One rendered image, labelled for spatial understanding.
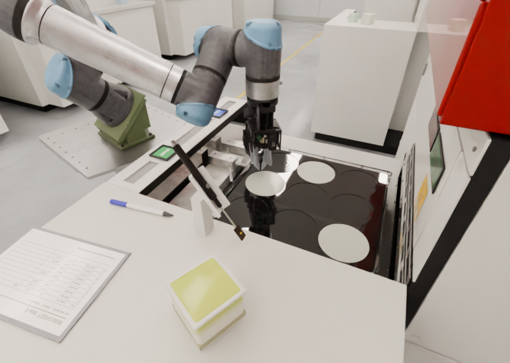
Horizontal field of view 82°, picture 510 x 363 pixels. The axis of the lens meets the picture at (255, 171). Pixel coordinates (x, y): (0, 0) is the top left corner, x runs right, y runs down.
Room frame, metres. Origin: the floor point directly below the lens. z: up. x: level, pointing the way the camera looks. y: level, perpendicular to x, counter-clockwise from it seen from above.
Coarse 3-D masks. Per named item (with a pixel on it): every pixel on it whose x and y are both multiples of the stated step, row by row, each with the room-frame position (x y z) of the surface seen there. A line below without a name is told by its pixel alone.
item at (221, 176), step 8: (224, 152) 0.77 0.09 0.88; (240, 160) 0.72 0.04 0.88; (208, 168) 0.68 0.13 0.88; (216, 168) 0.68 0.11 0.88; (224, 168) 0.68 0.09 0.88; (240, 168) 0.71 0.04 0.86; (216, 176) 0.64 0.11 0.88; (224, 176) 0.64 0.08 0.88; (232, 176) 0.67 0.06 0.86; (192, 184) 0.61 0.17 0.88; (216, 184) 0.61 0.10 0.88; (224, 184) 0.63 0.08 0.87; (184, 192) 0.58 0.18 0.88; (192, 192) 0.58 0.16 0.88; (176, 200) 0.55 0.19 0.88; (184, 200) 0.55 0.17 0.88; (184, 208) 0.52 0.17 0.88
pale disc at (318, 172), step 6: (306, 162) 0.68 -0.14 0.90; (312, 162) 0.69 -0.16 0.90; (318, 162) 0.69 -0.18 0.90; (300, 168) 0.65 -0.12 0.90; (306, 168) 0.65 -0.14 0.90; (312, 168) 0.66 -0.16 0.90; (318, 168) 0.66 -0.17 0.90; (324, 168) 0.66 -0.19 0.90; (330, 168) 0.66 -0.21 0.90; (300, 174) 0.63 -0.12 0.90; (306, 174) 0.63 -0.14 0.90; (312, 174) 0.63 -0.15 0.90; (318, 174) 0.63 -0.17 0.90; (324, 174) 0.63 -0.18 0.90; (330, 174) 0.63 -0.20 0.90; (306, 180) 0.60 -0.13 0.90; (312, 180) 0.60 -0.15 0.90; (318, 180) 0.60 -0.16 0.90; (324, 180) 0.60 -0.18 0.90; (330, 180) 0.60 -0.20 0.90
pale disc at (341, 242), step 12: (324, 228) 0.44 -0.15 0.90; (336, 228) 0.44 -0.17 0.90; (348, 228) 0.44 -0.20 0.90; (324, 240) 0.40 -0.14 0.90; (336, 240) 0.40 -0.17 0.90; (348, 240) 0.40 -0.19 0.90; (360, 240) 0.40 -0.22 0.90; (336, 252) 0.37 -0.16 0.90; (348, 252) 0.37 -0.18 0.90; (360, 252) 0.37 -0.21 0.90
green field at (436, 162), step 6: (438, 138) 0.44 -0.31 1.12; (438, 144) 0.42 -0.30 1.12; (432, 150) 0.44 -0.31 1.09; (438, 150) 0.40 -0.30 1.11; (432, 156) 0.43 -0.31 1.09; (438, 156) 0.39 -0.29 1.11; (432, 162) 0.41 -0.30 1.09; (438, 162) 0.38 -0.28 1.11; (432, 168) 0.40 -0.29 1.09; (438, 168) 0.36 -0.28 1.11; (432, 174) 0.38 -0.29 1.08; (438, 174) 0.35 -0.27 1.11; (432, 180) 0.37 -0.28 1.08; (432, 186) 0.35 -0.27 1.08
